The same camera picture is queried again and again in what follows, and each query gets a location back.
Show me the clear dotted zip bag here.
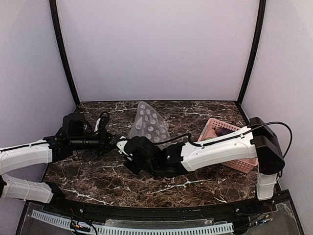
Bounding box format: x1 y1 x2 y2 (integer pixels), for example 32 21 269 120
128 101 170 143

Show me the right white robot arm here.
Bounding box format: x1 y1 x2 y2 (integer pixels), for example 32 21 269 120
116 117 285 201

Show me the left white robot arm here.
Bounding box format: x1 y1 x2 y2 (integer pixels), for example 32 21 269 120
0 112 121 204

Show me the purple toy eggplant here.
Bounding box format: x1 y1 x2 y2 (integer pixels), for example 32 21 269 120
214 127 233 137

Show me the pink plastic basket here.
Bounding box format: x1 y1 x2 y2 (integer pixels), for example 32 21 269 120
191 118 258 173

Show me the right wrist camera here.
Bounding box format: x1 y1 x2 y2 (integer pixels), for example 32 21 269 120
116 136 128 156

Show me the left black frame post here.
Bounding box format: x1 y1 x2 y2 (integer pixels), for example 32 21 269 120
49 0 81 107

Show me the black frame post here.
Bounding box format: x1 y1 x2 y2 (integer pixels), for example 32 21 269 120
49 0 81 107
237 0 267 106

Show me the white slotted cable duct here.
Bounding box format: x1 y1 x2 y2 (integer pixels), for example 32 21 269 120
31 210 234 235

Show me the black front table rail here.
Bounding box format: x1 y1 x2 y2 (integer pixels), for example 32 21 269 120
44 190 291 222

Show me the right black frame post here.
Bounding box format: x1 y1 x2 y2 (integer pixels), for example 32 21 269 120
237 0 267 106

